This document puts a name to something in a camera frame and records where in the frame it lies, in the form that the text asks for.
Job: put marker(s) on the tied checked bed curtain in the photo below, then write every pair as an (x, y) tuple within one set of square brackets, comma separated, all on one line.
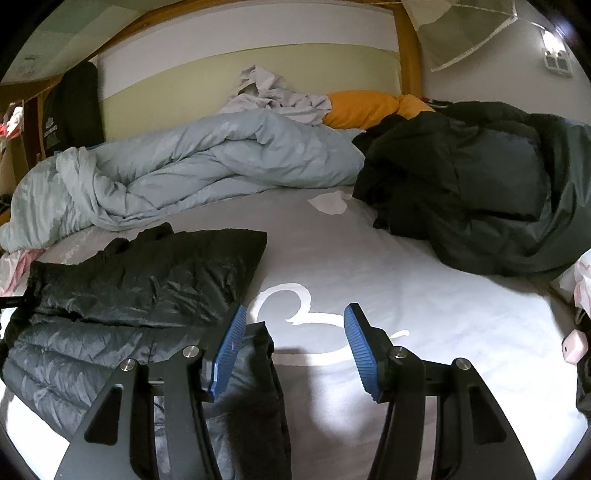
[(461, 32)]

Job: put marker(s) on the pink cloth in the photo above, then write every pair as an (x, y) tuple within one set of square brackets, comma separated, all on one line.
[(14, 272)]

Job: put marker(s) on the light grey crumpled garment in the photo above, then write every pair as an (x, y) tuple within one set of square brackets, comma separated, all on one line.
[(277, 99)]

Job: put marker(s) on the red white cloth bundle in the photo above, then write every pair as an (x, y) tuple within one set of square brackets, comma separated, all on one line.
[(11, 122)]

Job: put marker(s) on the grey-blue duvet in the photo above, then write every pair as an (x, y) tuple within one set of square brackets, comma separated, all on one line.
[(184, 161)]

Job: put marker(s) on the pastel checked canopy cloth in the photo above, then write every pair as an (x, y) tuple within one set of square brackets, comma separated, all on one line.
[(69, 32)]

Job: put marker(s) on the black hanging garment bag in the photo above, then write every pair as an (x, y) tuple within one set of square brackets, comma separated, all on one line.
[(74, 110)]

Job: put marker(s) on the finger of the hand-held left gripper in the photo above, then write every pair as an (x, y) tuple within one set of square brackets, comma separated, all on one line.
[(11, 302)]

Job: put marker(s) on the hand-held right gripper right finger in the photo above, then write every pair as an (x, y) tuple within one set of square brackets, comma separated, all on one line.
[(362, 355)]

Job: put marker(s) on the orange pillow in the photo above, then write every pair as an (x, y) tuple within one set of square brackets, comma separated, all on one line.
[(360, 108)]

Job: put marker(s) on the black puffer jacket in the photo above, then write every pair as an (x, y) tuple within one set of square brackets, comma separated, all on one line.
[(138, 286)]

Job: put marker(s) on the wall socket with night light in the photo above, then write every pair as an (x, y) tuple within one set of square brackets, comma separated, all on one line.
[(557, 57)]

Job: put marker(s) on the pink phone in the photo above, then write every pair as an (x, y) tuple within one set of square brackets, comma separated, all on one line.
[(573, 347)]

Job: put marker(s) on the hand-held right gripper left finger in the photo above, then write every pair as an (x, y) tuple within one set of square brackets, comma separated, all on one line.
[(228, 350)]

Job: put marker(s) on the dark green padded coat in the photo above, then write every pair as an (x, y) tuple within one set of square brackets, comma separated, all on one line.
[(461, 184)]

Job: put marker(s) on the wooden bunk bed frame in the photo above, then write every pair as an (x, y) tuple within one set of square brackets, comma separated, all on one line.
[(408, 55)]

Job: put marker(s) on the white printed bed sheet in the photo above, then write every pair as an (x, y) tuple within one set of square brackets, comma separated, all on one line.
[(415, 300)]

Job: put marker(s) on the white floral cloth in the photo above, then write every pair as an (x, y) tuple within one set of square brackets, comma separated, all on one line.
[(584, 281)]

